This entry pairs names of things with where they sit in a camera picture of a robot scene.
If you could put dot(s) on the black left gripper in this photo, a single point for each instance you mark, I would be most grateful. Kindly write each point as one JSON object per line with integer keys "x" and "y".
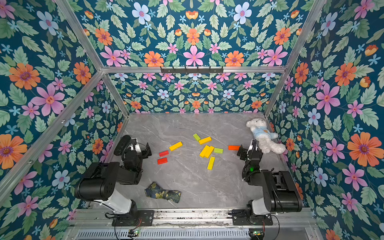
{"x": 135, "y": 149}

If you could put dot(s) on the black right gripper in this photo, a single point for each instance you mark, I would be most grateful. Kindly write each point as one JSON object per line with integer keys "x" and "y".
{"x": 249, "y": 152}

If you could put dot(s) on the orange block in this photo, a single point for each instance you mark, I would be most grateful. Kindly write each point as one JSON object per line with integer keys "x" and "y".
{"x": 233, "y": 148}

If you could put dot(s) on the red block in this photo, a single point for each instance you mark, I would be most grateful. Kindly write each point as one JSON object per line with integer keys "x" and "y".
{"x": 162, "y": 161}
{"x": 164, "y": 153}

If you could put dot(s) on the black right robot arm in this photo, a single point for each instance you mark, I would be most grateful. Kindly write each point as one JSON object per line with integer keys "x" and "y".
{"x": 280, "y": 194}

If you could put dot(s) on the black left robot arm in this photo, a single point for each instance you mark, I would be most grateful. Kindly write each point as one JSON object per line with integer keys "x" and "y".
{"x": 98, "y": 183}

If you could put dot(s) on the black oval pad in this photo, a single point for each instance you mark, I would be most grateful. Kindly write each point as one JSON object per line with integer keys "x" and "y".
{"x": 122, "y": 144}

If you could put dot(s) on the white teddy bear blue shirt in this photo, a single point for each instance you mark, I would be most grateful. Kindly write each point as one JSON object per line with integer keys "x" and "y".
{"x": 260, "y": 131}

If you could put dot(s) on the lime green block right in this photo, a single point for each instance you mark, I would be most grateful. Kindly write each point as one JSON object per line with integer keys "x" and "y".
{"x": 218, "y": 151}

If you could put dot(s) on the lime green block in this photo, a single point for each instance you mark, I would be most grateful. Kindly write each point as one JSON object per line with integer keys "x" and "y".
{"x": 196, "y": 137}
{"x": 218, "y": 151}

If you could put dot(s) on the yellow block lower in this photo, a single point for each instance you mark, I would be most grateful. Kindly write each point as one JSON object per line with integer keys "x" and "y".
{"x": 211, "y": 163}

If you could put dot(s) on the yellow block far left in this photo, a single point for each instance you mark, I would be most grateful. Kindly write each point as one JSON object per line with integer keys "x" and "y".
{"x": 175, "y": 146}

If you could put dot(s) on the dark floral cloth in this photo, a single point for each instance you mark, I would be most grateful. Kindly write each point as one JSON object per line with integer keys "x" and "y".
{"x": 155, "y": 191}

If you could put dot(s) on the yellow block pair right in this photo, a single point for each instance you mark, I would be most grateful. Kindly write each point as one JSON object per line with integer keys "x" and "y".
{"x": 209, "y": 151}

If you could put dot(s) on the yellow block upper centre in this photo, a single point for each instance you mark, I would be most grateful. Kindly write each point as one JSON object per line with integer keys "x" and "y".
{"x": 205, "y": 140}

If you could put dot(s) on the lime green block upper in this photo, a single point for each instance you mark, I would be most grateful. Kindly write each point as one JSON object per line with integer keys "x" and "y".
{"x": 196, "y": 137}

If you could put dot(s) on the white ventilation grille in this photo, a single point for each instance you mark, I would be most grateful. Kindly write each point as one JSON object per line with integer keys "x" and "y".
{"x": 165, "y": 234}

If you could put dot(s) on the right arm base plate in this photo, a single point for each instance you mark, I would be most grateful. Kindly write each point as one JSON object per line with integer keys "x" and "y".
{"x": 243, "y": 217}

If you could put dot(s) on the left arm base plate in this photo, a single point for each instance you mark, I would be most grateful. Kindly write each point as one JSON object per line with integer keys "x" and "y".
{"x": 141, "y": 218}

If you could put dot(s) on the black hook rail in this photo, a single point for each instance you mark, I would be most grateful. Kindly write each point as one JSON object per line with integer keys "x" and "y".
{"x": 192, "y": 70}

